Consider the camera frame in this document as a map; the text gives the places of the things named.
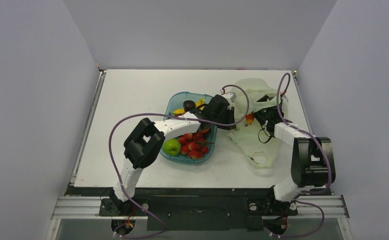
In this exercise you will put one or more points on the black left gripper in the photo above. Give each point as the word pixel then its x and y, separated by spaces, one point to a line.
pixel 230 115

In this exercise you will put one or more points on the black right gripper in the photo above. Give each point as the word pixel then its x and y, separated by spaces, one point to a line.
pixel 260 112

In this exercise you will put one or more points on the red orange fake fruit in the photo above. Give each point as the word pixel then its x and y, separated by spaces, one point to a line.
pixel 249 119

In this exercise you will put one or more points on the light green plastic bag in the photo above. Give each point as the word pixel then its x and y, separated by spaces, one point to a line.
pixel 248 134

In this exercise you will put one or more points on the dark red fake fruit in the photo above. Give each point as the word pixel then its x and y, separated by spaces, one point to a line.
pixel 189 105

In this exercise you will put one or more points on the yellow fake fruit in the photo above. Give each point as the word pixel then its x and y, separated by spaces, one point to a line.
pixel 200 104

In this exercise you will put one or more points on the red yellow fake lychee bunch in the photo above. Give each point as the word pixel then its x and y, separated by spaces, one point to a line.
pixel 195 147

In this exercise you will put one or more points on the teal plastic tub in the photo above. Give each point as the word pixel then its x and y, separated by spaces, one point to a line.
pixel 176 102

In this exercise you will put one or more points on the green fake apple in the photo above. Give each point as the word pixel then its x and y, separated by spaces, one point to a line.
pixel 172 147

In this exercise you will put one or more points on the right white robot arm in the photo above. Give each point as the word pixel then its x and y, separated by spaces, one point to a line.
pixel 312 167

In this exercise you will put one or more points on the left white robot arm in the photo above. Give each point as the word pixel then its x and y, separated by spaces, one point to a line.
pixel 144 143

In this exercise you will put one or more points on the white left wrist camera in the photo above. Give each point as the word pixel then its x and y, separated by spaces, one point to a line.
pixel 229 96

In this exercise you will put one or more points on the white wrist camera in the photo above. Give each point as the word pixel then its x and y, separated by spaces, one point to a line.
pixel 229 96
pixel 283 97

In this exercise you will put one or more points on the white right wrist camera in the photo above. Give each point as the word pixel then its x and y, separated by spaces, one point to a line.
pixel 283 97

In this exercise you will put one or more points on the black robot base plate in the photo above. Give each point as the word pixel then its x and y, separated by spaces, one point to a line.
pixel 192 209

